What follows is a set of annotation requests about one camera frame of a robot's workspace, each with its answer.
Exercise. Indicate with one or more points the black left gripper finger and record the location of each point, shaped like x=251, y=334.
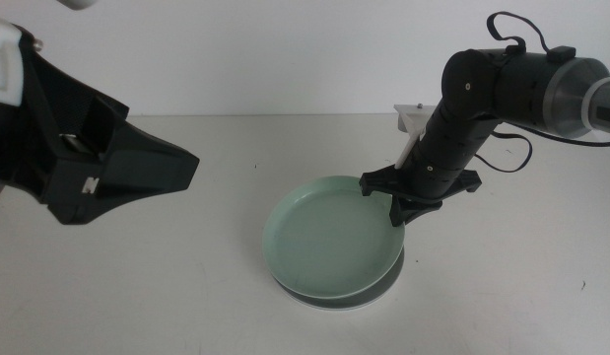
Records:
x=63, y=93
x=137, y=167

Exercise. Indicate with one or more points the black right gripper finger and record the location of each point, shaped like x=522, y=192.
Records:
x=425, y=207
x=398, y=212

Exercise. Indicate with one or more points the grey shallow bowl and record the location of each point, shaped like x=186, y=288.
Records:
x=386, y=283

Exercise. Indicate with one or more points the pale green shallow bowl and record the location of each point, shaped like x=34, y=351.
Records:
x=329, y=236

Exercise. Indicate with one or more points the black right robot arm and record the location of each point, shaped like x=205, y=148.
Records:
x=521, y=89

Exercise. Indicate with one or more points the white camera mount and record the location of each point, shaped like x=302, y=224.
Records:
x=413, y=120
x=1, y=64

